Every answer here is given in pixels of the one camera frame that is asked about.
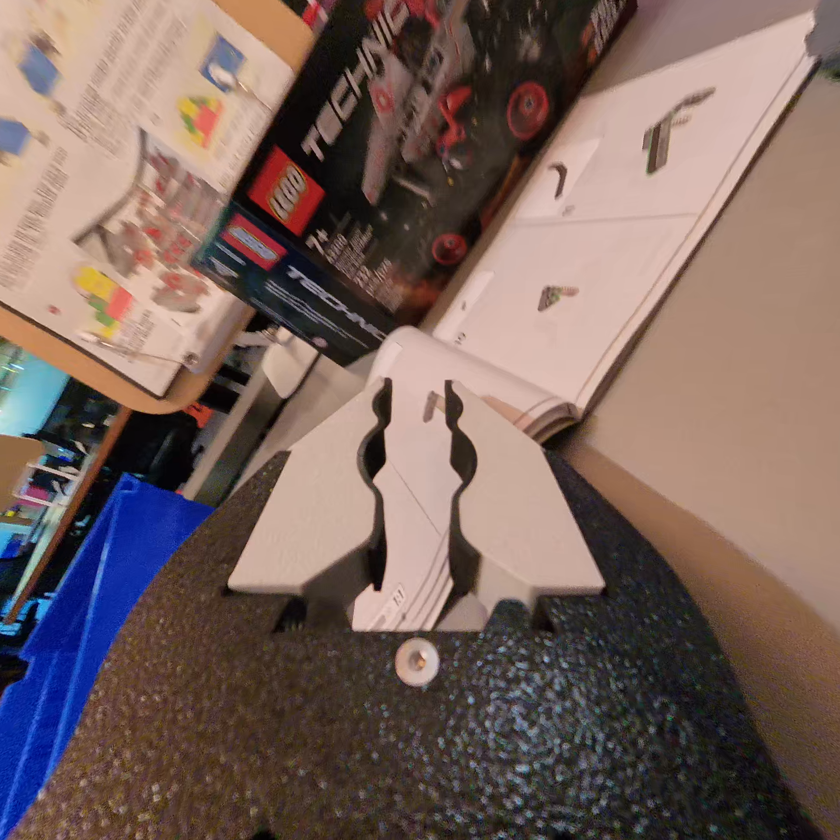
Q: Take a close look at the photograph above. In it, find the blue plastic bin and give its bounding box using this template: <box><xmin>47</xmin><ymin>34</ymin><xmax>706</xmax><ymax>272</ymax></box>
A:
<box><xmin>0</xmin><ymin>472</ymin><xmax>217</xmax><ymax>840</ymax></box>

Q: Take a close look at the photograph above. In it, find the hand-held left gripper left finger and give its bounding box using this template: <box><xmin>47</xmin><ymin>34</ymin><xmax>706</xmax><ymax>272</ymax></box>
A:
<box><xmin>226</xmin><ymin>377</ymin><xmax>395</xmax><ymax>624</ymax></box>

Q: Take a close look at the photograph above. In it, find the black toy set box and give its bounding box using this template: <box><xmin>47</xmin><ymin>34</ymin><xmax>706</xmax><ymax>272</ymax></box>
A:
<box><xmin>190</xmin><ymin>0</ymin><xmax>637</xmax><ymax>368</ymax></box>

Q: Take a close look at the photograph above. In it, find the open white instruction booklet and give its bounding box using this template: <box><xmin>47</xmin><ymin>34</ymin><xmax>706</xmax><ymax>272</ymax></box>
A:
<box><xmin>351</xmin><ymin>10</ymin><xmax>821</xmax><ymax>631</ymax></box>

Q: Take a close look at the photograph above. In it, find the white printed leaflet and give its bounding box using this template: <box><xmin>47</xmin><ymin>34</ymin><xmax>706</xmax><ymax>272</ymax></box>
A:
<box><xmin>0</xmin><ymin>0</ymin><xmax>296</xmax><ymax>398</ymax></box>

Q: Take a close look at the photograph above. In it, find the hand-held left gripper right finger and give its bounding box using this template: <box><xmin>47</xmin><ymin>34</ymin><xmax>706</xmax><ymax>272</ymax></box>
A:
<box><xmin>436</xmin><ymin>379</ymin><xmax>606</xmax><ymax>632</ymax></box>

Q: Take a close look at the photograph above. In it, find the grey desk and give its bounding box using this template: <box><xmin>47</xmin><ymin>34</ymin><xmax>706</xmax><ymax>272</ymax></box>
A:
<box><xmin>420</xmin><ymin>0</ymin><xmax>840</xmax><ymax>840</ymax></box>

